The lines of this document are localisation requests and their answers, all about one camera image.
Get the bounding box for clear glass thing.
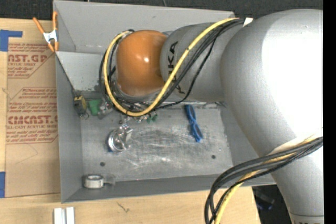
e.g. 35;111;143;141
106;124;134;154

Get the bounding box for green plastic thing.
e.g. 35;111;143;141
87;98;103;117

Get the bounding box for grey metal bin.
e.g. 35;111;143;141
52;0;277;204

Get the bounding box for yellow and black small tool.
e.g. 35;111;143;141
72;95;88;119

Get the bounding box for blue sunglasses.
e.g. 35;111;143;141
183;104;204;143

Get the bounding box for grey tape roll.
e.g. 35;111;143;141
83;173;117;189

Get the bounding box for brown cardboard board red print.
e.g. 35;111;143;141
0;17;62;199

